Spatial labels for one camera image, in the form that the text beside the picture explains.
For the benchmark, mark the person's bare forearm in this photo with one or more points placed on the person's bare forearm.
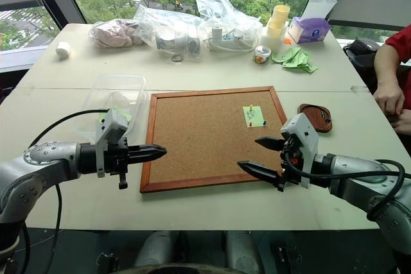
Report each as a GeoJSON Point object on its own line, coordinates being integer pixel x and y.
{"type": "Point", "coordinates": [387, 62]}

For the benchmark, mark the person's bare hand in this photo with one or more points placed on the person's bare hand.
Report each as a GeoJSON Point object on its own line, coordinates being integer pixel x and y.
{"type": "Point", "coordinates": [388, 97]}

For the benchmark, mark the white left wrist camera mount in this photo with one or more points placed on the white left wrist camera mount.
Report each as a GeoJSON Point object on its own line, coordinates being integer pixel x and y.
{"type": "Point", "coordinates": [110, 126]}

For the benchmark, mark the bagged pink cloth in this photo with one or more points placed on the bagged pink cloth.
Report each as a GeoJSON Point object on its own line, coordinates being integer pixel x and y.
{"type": "Point", "coordinates": [112, 33]}

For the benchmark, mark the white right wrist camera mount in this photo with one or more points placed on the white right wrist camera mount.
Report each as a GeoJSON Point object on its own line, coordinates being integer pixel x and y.
{"type": "Point", "coordinates": [303, 136]}

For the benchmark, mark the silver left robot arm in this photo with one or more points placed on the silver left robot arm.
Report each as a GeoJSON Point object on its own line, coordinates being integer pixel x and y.
{"type": "Point", "coordinates": [38, 165]}

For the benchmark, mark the green sticky note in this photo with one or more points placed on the green sticky note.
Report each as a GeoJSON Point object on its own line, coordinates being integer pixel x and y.
{"type": "Point", "coordinates": [253, 116]}

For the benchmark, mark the brown wooden dish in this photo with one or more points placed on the brown wooden dish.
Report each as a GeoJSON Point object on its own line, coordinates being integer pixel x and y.
{"type": "Point", "coordinates": [313, 116]}

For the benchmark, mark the green paper pieces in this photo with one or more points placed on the green paper pieces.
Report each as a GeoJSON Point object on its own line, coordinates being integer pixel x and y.
{"type": "Point", "coordinates": [293, 59]}

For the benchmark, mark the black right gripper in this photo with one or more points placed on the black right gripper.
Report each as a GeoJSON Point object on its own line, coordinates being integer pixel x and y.
{"type": "Point", "coordinates": [289, 158]}

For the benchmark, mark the clear plastic container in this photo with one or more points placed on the clear plastic container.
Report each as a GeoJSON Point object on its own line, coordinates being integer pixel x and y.
{"type": "Point", "coordinates": [118, 94]}

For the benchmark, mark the white tape roll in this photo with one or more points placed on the white tape roll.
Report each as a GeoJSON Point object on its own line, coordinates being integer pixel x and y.
{"type": "Point", "coordinates": [63, 50]}

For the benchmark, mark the stacked pale yellow cups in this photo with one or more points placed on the stacked pale yellow cups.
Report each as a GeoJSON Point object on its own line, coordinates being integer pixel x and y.
{"type": "Point", "coordinates": [277, 23]}

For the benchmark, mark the purple tissue box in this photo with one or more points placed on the purple tissue box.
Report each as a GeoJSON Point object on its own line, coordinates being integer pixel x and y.
{"type": "Point", "coordinates": [308, 30]}

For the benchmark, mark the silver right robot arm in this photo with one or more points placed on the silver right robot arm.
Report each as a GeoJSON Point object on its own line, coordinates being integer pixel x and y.
{"type": "Point", "coordinates": [359, 174]}

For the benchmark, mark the black bag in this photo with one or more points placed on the black bag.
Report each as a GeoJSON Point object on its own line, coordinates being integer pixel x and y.
{"type": "Point", "coordinates": [361, 56]}

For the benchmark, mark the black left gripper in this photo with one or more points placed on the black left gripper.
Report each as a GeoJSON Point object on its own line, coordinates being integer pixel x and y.
{"type": "Point", "coordinates": [117, 158]}

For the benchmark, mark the wood framed cork board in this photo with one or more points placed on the wood framed cork board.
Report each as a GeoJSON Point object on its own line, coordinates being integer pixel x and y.
{"type": "Point", "coordinates": [205, 139]}

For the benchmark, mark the grey metal cylinder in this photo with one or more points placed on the grey metal cylinder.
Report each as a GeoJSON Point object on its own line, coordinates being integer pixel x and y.
{"type": "Point", "coordinates": [178, 43]}

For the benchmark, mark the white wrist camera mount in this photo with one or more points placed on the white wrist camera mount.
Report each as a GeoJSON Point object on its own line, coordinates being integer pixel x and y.
{"type": "Point", "coordinates": [303, 136]}
{"type": "Point", "coordinates": [110, 126]}

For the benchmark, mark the crumpled clear plastic bag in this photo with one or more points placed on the crumpled clear plastic bag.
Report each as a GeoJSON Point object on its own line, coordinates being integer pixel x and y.
{"type": "Point", "coordinates": [221, 7]}

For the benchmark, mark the colourful printed can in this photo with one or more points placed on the colourful printed can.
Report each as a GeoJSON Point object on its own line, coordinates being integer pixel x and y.
{"type": "Point", "coordinates": [262, 55]}

